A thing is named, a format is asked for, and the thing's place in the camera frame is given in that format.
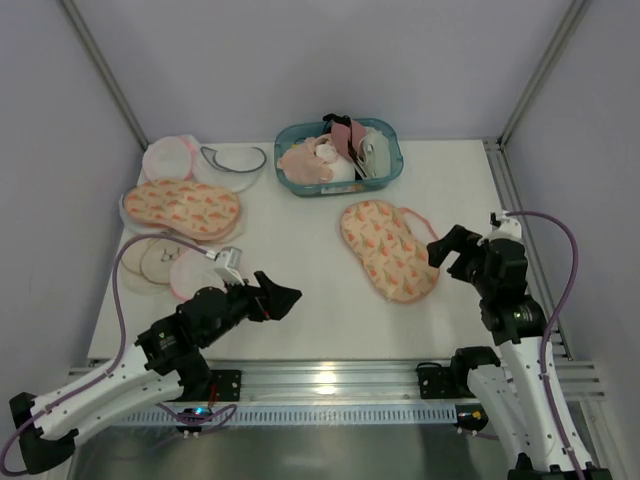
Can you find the right base connector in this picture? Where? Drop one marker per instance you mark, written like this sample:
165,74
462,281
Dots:
471,421

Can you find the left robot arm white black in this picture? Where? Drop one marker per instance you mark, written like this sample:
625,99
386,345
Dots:
164,364

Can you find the frame post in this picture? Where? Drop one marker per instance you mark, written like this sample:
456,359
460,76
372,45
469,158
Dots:
90,46
553,51

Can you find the right frame post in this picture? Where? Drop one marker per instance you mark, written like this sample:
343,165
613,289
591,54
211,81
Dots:
553,51

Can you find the floral mesh laundry bag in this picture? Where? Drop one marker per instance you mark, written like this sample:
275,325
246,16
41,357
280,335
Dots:
395,261

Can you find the pink bra in basket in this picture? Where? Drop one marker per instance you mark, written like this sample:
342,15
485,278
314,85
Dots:
302,166

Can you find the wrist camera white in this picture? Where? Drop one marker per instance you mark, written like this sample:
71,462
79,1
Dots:
504,227
226,265

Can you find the left base connector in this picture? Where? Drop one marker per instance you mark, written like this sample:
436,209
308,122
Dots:
192,421

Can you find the left frame post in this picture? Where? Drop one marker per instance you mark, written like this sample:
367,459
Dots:
90,46

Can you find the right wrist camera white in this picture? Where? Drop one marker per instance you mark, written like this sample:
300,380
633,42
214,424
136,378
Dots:
504,227

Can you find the grey white bra in basket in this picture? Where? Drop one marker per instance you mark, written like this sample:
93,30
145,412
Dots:
373,153

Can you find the slotted cable duct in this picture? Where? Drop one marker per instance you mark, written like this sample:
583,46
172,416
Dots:
344,415

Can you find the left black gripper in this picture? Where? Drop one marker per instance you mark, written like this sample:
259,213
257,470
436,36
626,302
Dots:
257,303

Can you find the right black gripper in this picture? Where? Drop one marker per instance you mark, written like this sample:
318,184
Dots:
461,257

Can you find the teal plastic basket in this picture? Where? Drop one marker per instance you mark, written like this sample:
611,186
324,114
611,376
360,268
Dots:
294,135

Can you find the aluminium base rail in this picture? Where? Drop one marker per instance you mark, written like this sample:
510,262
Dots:
370,381

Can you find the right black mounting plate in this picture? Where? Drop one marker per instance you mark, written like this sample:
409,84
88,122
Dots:
435,381

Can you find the white pink round mesh bag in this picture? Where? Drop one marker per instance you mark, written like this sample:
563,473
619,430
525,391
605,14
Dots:
170,157

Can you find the pink rim round mesh bag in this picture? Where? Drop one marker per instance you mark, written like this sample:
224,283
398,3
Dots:
193,271

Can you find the black mounting plate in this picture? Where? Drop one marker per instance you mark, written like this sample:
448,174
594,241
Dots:
435,381
224,386

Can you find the beige round mesh bags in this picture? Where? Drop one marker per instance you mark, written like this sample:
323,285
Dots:
145,266

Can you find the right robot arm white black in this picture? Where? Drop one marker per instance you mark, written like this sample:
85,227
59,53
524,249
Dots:
515,380

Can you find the base connector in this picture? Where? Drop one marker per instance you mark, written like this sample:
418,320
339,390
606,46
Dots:
192,421
471,421

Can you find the mauve bra with black straps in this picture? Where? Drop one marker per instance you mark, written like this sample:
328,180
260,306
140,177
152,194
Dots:
346,136

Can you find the stacked floral laundry bags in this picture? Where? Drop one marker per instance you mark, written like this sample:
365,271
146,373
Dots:
196,210

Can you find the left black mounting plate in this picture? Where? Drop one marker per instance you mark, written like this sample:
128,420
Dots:
224,386

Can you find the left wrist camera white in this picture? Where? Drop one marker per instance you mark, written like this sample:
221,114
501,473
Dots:
226,265

